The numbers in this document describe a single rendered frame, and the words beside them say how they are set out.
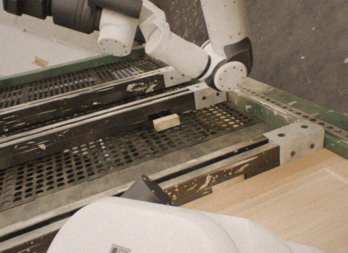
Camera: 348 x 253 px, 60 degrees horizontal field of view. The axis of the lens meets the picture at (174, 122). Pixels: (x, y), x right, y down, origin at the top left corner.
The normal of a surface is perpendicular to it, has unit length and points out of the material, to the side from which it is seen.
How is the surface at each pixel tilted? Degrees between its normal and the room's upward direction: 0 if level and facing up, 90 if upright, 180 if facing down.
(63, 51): 90
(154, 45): 7
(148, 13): 85
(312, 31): 0
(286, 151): 90
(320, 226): 58
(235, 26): 90
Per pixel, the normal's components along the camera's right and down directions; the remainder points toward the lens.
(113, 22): 0.27, -0.26
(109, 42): -0.18, 0.93
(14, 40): 0.38, 0.34
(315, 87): -0.85, -0.23
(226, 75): 0.22, 0.64
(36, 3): -0.05, 0.75
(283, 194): -0.14, -0.89
